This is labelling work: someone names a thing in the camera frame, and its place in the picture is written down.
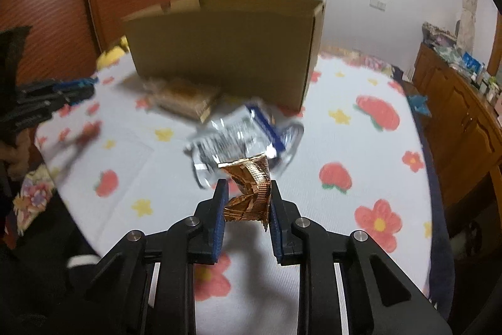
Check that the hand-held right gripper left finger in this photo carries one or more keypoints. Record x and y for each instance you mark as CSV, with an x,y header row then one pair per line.
x,y
219,219

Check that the person's left hand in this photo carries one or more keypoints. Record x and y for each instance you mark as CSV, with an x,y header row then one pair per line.
x,y
17,152

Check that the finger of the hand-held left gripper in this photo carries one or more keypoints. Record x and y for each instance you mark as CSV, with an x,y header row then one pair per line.
x,y
74,95
66,84

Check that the teal crumpled bag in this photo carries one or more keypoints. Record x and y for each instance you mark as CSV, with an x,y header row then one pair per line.
x,y
419,104

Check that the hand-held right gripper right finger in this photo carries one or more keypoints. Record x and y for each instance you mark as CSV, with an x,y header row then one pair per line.
x,y
276,225

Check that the yellow plush toy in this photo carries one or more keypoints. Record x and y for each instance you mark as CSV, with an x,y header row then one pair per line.
x,y
111,54

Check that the golden brown snack packet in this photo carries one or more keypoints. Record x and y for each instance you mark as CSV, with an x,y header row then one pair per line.
x,y
251,182

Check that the brown cardboard box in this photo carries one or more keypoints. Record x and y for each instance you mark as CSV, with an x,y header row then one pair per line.
x,y
219,44

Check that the cream lace curtain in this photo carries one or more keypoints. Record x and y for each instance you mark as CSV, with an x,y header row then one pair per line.
x,y
468,13

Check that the white wall socket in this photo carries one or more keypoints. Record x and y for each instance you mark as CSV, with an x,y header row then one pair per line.
x,y
377,4

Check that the blue striped silver snack packet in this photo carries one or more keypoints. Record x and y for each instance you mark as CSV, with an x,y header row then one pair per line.
x,y
235,135

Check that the floral bed blanket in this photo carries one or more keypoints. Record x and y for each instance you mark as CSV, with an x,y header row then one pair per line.
x,y
353,58

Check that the wooden sideboard cabinet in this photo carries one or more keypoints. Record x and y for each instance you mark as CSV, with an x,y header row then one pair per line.
x,y
459,123

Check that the clear bread packet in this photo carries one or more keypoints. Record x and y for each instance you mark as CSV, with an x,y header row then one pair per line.
x,y
184,99

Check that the pile of patterned cloth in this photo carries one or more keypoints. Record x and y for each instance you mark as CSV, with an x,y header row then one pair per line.
x,y
439,38

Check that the blue small boxes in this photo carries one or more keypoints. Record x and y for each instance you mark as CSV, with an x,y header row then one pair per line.
x,y
472,61

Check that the strawberry flower print tablecloth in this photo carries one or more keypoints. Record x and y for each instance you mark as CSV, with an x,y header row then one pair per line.
x,y
353,146

